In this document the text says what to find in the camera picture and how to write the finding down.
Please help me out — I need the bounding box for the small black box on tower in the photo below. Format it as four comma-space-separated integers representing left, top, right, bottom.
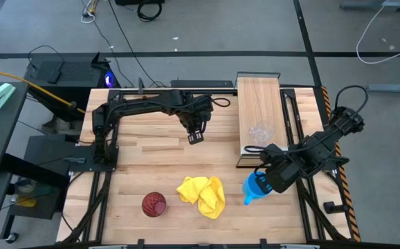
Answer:
46, 71, 62, 84

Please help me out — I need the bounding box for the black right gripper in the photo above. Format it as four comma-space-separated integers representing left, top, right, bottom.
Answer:
253, 157, 304, 195

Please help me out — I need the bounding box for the black computer tower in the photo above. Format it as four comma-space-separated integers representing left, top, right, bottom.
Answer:
24, 51, 121, 122

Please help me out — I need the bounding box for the black low cart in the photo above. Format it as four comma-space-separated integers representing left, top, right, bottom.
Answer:
0, 133, 71, 241

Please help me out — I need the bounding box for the grey desk foot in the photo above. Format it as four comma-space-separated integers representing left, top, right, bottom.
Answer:
365, 74, 400, 94
340, 0, 400, 11

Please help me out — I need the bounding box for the red ribbed cup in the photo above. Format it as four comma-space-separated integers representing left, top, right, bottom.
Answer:
141, 192, 167, 219

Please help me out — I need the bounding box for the coiled black cable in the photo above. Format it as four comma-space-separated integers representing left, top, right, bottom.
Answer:
136, 1, 163, 23

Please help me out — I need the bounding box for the yellow item on cart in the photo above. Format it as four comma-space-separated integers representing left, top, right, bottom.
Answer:
16, 195, 37, 208

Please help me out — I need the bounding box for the white floor cable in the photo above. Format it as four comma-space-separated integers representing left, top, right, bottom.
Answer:
355, 0, 400, 65

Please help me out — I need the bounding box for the wooden shelf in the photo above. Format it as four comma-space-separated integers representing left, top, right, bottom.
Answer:
235, 71, 290, 169

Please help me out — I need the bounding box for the black power strip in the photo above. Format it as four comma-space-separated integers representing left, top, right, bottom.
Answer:
170, 80, 235, 89

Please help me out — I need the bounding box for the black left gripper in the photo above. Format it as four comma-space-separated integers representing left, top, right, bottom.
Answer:
177, 95, 215, 146

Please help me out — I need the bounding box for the black aluminium table frame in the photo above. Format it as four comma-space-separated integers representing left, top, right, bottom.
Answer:
56, 88, 360, 249

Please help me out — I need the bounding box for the black knob clamp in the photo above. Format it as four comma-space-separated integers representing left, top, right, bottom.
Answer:
323, 201, 345, 214

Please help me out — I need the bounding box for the yellow cloth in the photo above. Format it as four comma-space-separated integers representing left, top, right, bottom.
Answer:
176, 176, 226, 220

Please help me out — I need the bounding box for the clear plastic cup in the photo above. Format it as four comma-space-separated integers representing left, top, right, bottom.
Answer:
248, 120, 275, 146

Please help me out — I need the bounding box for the long black floor cable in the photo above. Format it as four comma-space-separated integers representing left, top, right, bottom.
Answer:
107, 0, 168, 88

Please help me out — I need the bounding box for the white yellow cable bundle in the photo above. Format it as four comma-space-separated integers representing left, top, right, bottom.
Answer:
80, 0, 100, 24

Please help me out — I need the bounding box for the blue plastic mug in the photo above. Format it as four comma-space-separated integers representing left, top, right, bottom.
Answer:
242, 171, 273, 206

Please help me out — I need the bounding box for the orange black hazard tape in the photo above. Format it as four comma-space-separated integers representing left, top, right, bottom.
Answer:
320, 86, 362, 243

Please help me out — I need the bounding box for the mint green stapler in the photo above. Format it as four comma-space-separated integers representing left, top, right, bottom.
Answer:
0, 82, 16, 110

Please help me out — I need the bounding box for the black floor box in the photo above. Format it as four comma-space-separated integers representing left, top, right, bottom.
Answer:
115, 0, 165, 6

